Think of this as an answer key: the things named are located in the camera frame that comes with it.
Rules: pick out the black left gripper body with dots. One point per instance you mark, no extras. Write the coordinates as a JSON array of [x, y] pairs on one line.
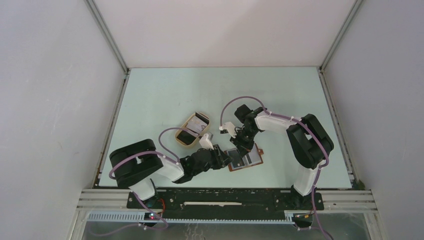
[[212, 163]]

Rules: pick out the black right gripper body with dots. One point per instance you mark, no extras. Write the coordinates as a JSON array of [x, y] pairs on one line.
[[244, 138]]

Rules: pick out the brown leather card holder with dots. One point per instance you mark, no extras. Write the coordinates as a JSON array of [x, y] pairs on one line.
[[261, 152]]

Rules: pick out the oval wooden tray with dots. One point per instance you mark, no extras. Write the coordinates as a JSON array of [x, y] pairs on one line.
[[198, 136]]

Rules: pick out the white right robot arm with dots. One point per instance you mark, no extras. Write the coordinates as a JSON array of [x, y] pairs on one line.
[[310, 143]]

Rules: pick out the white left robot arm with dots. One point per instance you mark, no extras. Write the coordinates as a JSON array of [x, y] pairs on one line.
[[134, 165]]

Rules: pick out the black card in tray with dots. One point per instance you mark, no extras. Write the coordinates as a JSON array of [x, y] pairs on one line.
[[185, 138]]

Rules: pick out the grey card in tray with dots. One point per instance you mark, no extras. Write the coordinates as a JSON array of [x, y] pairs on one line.
[[197, 123]]

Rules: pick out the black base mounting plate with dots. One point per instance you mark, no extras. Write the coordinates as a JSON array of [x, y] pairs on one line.
[[232, 203]]

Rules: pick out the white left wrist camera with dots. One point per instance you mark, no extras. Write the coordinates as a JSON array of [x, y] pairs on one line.
[[206, 141]]

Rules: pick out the light blue cable duct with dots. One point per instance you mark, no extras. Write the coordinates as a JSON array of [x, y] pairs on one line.
[[145, 217]]

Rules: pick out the aluminium corner frame post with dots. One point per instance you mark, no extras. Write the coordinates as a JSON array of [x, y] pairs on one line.
[[353, 12]]

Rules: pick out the left aluminium corner post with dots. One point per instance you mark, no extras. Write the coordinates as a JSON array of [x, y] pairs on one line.
[[104, 29]]

